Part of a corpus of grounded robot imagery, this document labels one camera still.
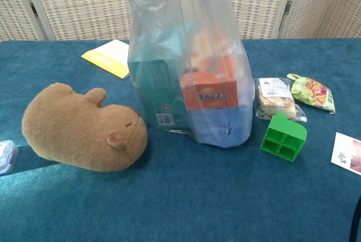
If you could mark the white postcard with red picture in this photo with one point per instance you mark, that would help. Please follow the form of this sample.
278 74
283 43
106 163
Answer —
347 151

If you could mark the clear snack pack with label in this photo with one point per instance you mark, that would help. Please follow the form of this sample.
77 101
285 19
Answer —
275 98

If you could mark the green snack packet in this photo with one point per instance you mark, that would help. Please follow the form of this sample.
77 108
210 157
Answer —
313 92

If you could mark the blue box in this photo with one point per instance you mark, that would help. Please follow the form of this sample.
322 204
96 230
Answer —
214 126

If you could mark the woven folding screen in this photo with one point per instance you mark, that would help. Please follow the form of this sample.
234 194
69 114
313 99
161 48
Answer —
84 5

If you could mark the green plastic printed part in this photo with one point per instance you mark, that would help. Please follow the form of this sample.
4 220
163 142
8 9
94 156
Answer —
285 134

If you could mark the black screen hinge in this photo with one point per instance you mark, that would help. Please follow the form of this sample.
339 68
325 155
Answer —
287 6
34 9

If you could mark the brown capybara plush toy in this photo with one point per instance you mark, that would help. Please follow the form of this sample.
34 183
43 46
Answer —
79 129

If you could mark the small white plastic case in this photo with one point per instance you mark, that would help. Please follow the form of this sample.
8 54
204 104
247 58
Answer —
7 157

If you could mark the blue tablecloth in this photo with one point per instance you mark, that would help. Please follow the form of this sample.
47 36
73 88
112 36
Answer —
180 197

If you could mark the orange cardboard box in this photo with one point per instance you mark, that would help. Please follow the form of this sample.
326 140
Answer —
208 92

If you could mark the teal cardboard box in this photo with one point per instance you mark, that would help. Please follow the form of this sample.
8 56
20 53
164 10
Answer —
155 89

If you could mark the yellow and white booklet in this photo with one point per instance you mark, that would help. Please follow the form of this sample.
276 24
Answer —
108 57

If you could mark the clear plastic bag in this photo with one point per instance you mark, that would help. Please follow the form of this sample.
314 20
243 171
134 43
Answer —
158 13

